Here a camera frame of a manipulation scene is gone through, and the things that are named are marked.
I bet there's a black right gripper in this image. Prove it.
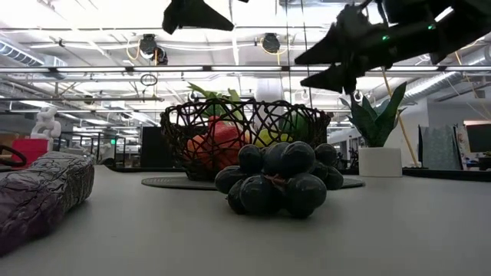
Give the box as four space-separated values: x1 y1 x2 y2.
294 0 491 95

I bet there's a green lime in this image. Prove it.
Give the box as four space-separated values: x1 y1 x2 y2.
282 112 310 141

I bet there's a yellow-green apple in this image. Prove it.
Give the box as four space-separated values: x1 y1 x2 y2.
255 128 292 149

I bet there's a pink-red apple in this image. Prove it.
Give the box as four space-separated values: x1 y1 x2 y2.
206 121 247 170

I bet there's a dark grape bunch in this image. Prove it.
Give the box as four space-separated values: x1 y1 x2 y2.
213 140 345 220

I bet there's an orange-red round fruit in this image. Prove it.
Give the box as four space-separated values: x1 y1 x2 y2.
186 133 216 170

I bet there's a purple eggplant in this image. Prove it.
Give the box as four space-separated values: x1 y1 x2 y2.
0 150 96 258

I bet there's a potted plant in white pot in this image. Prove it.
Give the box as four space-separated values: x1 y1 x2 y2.
339 81 408 178

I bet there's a grey panel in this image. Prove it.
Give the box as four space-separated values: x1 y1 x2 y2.
419 125 458 170

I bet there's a black cabinet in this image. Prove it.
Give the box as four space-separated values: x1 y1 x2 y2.
140 126 173 168

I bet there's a dark monitor screen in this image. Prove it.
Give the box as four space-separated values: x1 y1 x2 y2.
465 122 491 154

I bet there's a grey round woven placemat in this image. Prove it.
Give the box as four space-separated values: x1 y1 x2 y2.
140 175 366 192

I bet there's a red box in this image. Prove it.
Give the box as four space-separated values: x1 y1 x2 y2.
11 138 50 169

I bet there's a black ceiling cable reel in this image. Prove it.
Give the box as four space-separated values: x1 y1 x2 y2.
261 32 282 54
139 33 159 55

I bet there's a silver ceiling duct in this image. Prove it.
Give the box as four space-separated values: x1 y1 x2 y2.
400 49 491 107

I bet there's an orange cable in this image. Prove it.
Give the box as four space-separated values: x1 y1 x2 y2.
381 67 419 168

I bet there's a black wire basket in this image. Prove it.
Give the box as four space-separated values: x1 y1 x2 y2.
160 97 332 182

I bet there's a black aluminium table frame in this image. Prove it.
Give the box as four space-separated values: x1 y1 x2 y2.
95 164 491 182

